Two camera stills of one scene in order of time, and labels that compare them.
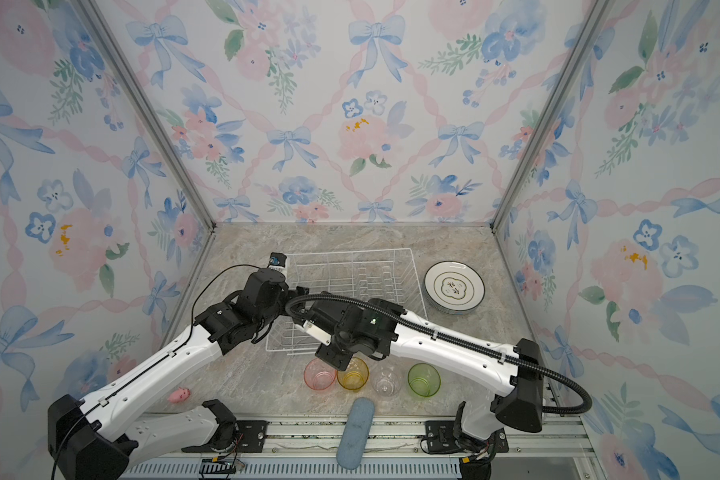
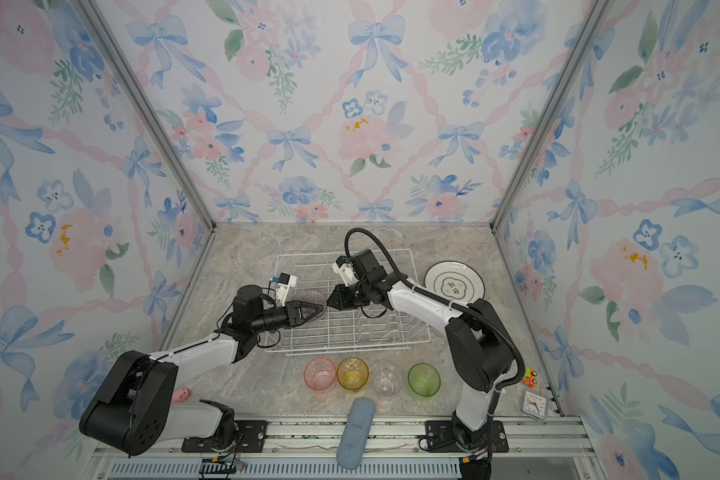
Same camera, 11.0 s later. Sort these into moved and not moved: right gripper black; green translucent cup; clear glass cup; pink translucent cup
Moved: right gripper black
Not moved: pink translucent cup; green translucent cup; clear glass cup
